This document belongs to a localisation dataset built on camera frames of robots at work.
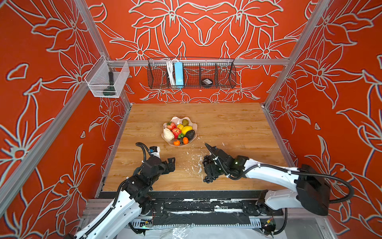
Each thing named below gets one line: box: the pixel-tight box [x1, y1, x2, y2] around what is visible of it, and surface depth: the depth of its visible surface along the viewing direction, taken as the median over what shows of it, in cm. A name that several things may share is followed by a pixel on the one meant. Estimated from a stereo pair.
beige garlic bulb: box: [163, 127, 175, 141], surface depth 93 cm
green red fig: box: [182, 119, 190, 127], surface depth 102 cm
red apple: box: [172, 127, 182, 135], surface depth 97 cm
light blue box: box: [174, 61, 185, 87], surface depth 91 cm
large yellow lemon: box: [181, 125, 193, 136], surface depth 100 cm
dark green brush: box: [102, 71, 116, 97], surface depth 81 cm
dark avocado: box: [184, 129, 195, 141], surface depth 94 cm
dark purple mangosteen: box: [177, 132, 186, 140], surface depth 94 cm
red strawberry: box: [166, 121, 177, 131], surface depth 100 cm
